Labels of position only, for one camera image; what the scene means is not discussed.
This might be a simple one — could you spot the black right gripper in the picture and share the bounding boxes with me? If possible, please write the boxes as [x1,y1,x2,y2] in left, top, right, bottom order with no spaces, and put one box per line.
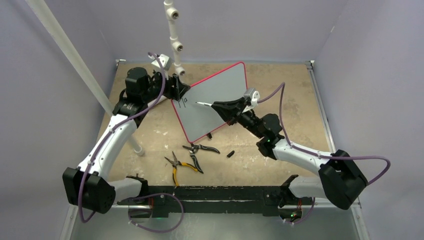
[212,97,265,139]

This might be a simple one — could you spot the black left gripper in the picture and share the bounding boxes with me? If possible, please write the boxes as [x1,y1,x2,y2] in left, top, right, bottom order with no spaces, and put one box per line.
[142,69,189,103]

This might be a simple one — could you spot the black whiteboard marker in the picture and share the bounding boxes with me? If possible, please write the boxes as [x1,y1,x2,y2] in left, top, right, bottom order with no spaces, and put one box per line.
[195,101,213,107]

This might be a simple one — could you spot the pink framed whiteboard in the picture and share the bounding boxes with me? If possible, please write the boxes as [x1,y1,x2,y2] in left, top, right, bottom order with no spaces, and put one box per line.
[171,61,248,143]

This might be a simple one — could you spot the black marker cap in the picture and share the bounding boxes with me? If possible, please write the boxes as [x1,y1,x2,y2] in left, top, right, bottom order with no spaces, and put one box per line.
[226,150,235,158]

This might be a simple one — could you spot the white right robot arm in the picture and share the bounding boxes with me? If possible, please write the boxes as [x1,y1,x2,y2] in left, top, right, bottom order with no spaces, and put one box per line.
[211,97,369,210]

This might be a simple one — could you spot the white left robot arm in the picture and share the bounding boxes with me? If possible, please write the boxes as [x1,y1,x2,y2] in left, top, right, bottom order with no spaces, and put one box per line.
[62,67,191,214]

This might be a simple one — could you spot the white pvc pipe stand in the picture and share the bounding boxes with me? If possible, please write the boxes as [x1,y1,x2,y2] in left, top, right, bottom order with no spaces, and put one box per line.
[163,0,186,76]

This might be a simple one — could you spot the white diagonal pole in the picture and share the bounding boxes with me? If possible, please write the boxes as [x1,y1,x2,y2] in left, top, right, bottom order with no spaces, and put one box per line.
[25,0,146,157]

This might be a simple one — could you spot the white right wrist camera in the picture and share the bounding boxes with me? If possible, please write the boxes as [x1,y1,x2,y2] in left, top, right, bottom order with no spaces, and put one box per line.
[243,87,260,113]

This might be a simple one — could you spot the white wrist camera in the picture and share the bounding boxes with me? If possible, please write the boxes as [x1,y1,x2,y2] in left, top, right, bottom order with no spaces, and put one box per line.
[243,87,260,113]
[149,54,174,72]

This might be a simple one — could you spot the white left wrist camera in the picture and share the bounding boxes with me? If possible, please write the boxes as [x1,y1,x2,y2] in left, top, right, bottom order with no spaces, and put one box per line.
[149,54,174,72]

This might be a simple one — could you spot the black handled pliers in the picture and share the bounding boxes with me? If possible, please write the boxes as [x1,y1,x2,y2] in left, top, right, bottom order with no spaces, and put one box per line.
[182,139,221,175]

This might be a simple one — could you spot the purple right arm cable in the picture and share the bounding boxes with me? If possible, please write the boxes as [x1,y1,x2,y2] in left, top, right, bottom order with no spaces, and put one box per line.
[257,82,392,186]

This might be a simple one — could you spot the yellow handled pliers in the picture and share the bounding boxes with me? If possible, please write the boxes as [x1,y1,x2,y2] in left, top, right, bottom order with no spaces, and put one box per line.
[164,151,199,187]

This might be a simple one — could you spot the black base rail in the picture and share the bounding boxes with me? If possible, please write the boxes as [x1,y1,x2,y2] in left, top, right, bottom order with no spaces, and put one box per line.
[118,185,312,218]

